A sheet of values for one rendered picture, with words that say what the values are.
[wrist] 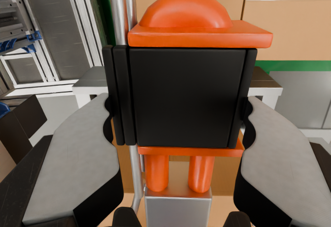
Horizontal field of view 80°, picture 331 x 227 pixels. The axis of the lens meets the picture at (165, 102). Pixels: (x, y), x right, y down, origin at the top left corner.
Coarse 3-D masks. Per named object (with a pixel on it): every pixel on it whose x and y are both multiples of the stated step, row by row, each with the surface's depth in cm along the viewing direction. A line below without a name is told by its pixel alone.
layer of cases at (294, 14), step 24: (144, 0) 59; (240, 0) 58; (264, 0) 58; (288, 0) 58; (312, 0) 58; (264, 24) 61; (288, 24) 61; (312, 24) 61; (264, 48) 65; (288, 48) 65; (312, 48) 64
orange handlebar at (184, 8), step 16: (160, 0) 11; (176, 0) 11; (192, 0) 11; (208, 0) 11; (144, 16) 11; (160, 16) 11; (176, 16) 11; (192, 16) 11; (208, 16) 11; (224, 16) 11; (144, 160) 17; (160, 160) 16; (192, 160) 17; (208, 160) 16; (160, 176) 17; (192, 176) 18; (208, 176) 17
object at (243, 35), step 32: (128, 32) 10; (160, 32) 10; (192, 32) 10; (224, 32) 10; (256, 32) 10; (160, 64) 11; (192, 64) 11; (224, 64) 11; (160, 96) 12; (192, 96) 12; (224, 96) 12; (160, 128) 13; (192, 128) 13; (224, 128) 13
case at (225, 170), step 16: (112, 128) 59; (128, 160) 48; (176, 160) 48; (224, 160) 48; (128, 176) 44; (144, 176) 44; (224, 176) 44; (128, 192) 41; (144, 192) 40; (224, 192) 40; (144, 208) 43; (224, 208) 42; (144, 224) 46; (208, 224) 45
